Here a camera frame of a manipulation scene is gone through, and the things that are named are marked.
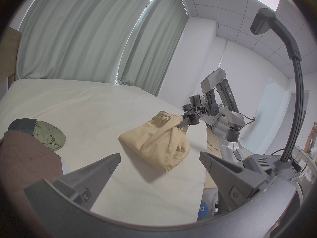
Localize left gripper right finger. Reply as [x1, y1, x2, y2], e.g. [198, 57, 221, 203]
[199, 150, 270, 211]

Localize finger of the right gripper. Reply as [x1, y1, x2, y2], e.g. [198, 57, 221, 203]
[177, 118, 191, 129]

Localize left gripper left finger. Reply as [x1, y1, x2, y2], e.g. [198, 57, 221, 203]
[53, 153, 122, 210]

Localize tan shorts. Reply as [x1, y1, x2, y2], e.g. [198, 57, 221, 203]
[118, 111, 191, 173]

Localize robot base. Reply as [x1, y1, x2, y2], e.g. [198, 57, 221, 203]
[197, 116, 306, 222]

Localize person's forearm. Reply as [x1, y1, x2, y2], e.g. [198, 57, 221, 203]
[307, 121, 317, 156]

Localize bed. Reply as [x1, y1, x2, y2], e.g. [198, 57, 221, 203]
[0, 26, 208, 224]

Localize green garment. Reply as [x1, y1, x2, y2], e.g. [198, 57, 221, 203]
[33, 121, 67, 152]

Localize brown garment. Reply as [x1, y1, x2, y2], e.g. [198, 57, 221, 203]
[0, 130, 62, 222]

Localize pale grey-green curtain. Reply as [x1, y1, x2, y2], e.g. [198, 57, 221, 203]
[15, 0, 175, 84]
[118, 0, 190, 97]

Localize black garment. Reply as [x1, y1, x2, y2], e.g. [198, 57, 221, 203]
[7, 118, 37, 136]

